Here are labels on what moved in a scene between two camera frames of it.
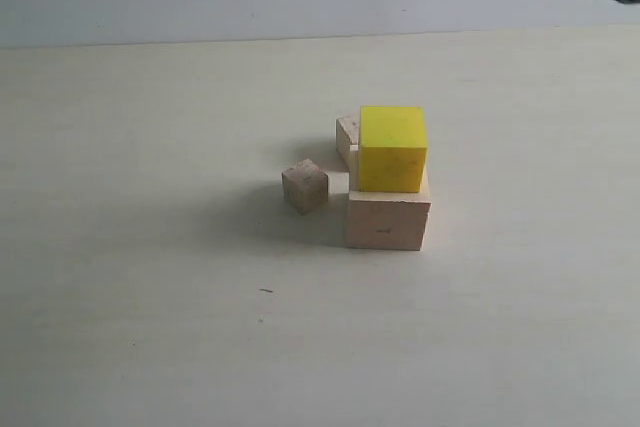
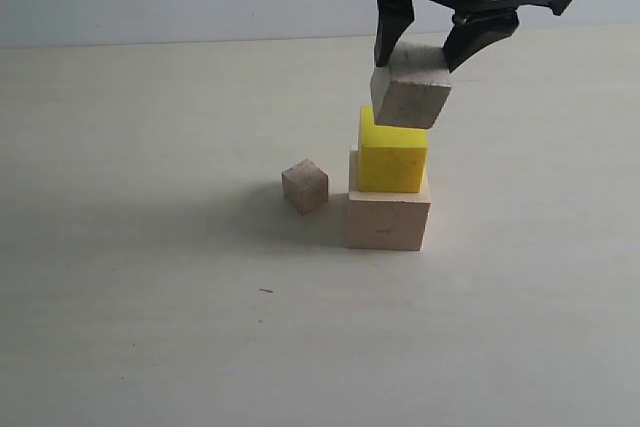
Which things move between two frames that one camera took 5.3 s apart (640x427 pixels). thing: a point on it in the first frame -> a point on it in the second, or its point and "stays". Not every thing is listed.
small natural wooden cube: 305,187 stays
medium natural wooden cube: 347,139 -> 412,87
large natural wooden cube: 389,220 stays
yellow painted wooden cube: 393,145 stays
